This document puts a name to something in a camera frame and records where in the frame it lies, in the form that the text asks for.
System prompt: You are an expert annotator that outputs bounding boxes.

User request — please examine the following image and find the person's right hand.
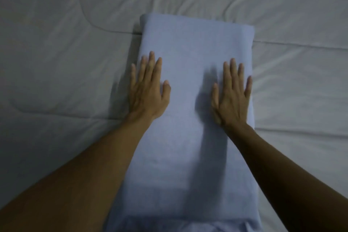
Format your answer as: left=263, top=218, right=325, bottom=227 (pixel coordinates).
left=212, top=58, right=253, bottom=128

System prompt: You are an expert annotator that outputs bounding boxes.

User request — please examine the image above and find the person's left hand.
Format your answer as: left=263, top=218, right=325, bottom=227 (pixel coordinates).
left=127, top=51, right=171, bottom=122

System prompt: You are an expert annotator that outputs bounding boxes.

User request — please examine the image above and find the light blue towel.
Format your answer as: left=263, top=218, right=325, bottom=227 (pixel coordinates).
left=105, top=13, right=262, bottom=232

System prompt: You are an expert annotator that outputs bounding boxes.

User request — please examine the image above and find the person's left forearm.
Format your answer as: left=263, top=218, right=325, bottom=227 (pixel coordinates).
left=0, top=114, right=153, bottom=232

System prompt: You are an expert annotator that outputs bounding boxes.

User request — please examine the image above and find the person's right forearm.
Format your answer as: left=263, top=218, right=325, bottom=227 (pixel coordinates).
left=225, top=123, right=348, bottom=232

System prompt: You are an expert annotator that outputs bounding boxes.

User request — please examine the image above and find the white quilted bed cover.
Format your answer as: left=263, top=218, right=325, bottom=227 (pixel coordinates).
left=0, top=0, right=348, bottom=232

